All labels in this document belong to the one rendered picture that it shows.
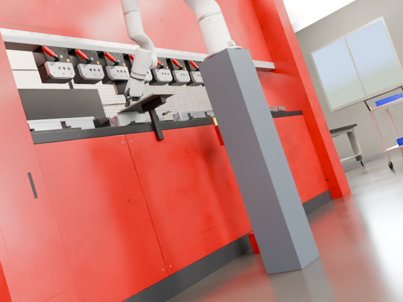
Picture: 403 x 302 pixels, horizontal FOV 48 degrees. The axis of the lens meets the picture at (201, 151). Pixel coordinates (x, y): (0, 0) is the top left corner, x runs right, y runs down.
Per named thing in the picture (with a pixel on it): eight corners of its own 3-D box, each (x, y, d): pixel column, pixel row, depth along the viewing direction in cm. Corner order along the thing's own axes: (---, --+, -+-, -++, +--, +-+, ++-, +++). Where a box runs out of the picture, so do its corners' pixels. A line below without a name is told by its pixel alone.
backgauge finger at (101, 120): (117, 115, 254) (114, 108, 255) (88, 131, 269) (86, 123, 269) (132, 115, 264) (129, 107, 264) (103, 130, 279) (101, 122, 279)
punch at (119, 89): (119, 97, 253) (114, 81, 254) (117, 98, 254) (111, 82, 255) (131, 97, 262) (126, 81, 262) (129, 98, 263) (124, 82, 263)
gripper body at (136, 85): (139, 74, 255) (134, 93, 259) (126, 74, 247) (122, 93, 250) (149, 78, 252) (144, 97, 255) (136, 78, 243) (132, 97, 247)
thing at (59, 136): (17, 145, 177) (14, 135, 178) (-10, 161, 189) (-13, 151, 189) (303, 114, 425) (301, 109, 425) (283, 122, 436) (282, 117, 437)
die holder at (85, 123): (9, 143, 189) (3, 121, 189) (2, 147, 192) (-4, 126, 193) (99, 134, 230) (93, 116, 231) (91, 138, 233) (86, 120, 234)
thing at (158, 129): (172, 133, 239) (159, 95, 241) (152, 142, 247) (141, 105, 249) (176, 133, 242) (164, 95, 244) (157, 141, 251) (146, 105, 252)
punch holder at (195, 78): (195, 81, 314) (188, 59, 315) (186, 86, 319) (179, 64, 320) (207, 81, 326) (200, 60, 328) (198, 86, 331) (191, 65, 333)
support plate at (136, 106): (154, 94, 234) (153, 92, 234) (120, 112, 249) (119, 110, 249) (175, 94, 249) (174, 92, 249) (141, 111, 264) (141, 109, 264)
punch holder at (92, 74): (84, 77, 232) (74, 47, 233) (73, 84, 236) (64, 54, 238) (105, 78, 244) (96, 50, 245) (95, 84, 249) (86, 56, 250)
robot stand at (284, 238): (320, 256, 203) (249, 48, 212) (301, 269, 189) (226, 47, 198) (286, 261, 215) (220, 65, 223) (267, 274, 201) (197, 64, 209)
